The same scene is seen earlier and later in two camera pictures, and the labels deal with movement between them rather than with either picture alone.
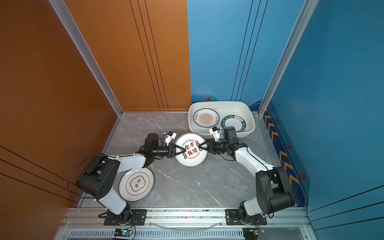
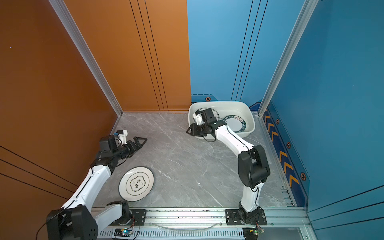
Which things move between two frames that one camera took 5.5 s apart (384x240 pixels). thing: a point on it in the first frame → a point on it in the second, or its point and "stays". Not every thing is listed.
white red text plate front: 193,156 → 215,113
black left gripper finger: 183,150 → 134,147
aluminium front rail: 78,217 stays
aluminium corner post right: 306,13 stays
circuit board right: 251,233 stays
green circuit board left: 123,232 stays
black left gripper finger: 178,149 → 136,145
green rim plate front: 236,121 stays
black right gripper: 211,146 → 194,131
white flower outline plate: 136,184 stays
